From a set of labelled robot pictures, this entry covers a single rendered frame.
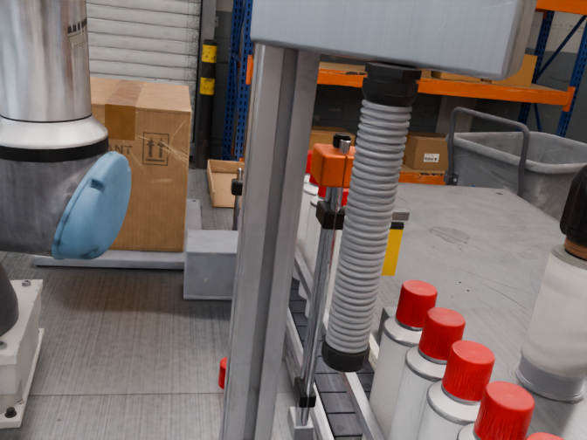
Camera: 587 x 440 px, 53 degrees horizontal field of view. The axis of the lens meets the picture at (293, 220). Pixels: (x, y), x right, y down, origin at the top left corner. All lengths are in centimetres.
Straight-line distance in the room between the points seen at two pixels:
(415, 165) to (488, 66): 452
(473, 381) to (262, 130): 25
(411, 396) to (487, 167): 245
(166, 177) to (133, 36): 382
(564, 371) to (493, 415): 41
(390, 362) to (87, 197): 33
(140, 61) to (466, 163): 281
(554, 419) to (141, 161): 75
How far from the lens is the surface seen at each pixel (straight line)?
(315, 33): 39
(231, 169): 173
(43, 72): 60
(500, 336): 96
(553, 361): 83
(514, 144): 351
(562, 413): 84
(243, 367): 55
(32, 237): 63
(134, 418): 77
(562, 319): 80
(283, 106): 47
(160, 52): 488
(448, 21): 37
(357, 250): 39
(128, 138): 107
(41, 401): 80
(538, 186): 281
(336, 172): 52
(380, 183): 37
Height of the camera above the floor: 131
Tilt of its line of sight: 20 degrees down
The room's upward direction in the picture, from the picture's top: 7 degrees clockwise
